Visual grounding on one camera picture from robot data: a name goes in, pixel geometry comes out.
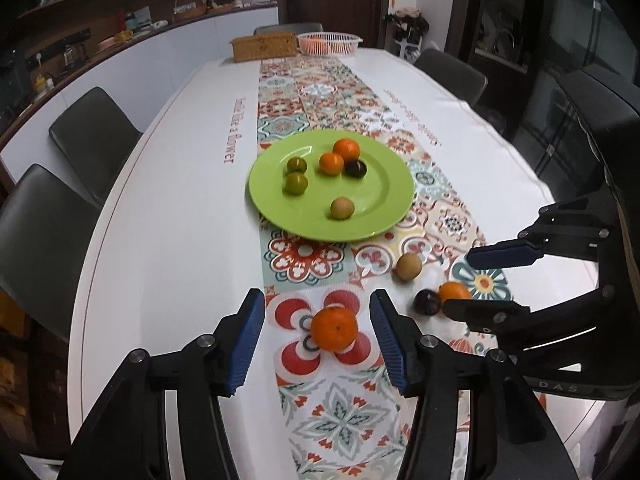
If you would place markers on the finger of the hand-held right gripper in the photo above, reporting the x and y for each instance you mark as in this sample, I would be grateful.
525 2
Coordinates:
505 255
480 312

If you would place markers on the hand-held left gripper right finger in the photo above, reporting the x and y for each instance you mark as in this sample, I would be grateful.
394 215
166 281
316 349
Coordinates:
392 340

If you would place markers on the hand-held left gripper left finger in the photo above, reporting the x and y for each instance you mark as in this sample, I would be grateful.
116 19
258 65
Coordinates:
247 345

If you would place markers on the orange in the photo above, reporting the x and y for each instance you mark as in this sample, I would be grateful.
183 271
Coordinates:
334 328
332 163
454 291
346 149

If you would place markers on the dark purple plum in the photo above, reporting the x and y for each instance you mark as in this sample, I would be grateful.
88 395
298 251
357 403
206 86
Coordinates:
426 302
356 168

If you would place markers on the brown round fruit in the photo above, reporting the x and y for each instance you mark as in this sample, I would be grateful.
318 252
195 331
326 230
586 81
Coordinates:
408 265
342 208

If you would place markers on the green plate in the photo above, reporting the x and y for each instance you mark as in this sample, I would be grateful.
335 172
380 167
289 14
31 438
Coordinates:
370 210

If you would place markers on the green plum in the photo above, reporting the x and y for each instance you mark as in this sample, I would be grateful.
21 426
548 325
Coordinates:
296 183
296 165

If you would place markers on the patterned table runner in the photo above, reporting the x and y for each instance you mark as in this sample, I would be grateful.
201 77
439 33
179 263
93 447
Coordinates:
345 420

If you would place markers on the glass sliding door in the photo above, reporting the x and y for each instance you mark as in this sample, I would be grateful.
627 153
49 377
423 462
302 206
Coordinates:
550 35

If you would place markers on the grey dining chair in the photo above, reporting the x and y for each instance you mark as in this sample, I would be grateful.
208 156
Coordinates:
40 250
92 137
287 29
450 77

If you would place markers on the dark clothes pile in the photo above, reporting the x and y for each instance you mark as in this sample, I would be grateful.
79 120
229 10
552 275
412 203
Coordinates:
407 22

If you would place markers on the pink plastic basket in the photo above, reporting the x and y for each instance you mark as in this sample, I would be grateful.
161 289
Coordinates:
330 43

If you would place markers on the dark wooden door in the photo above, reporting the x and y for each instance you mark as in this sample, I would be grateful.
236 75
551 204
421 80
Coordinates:
360 10

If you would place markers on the wicker box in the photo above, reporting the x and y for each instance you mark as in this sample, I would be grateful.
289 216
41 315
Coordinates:
263 46

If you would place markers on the yellow bottle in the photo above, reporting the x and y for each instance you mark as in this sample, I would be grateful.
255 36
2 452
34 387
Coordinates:
42 82

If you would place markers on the pink bowl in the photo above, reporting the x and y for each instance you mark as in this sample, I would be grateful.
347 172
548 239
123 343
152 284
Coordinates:
106 42

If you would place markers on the glass jar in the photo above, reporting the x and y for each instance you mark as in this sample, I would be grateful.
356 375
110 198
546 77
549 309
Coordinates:
72 52

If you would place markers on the green box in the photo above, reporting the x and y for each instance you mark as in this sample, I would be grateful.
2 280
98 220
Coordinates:
140 17

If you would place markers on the black bag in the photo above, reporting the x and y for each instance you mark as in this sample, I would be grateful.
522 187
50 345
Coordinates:
221 0

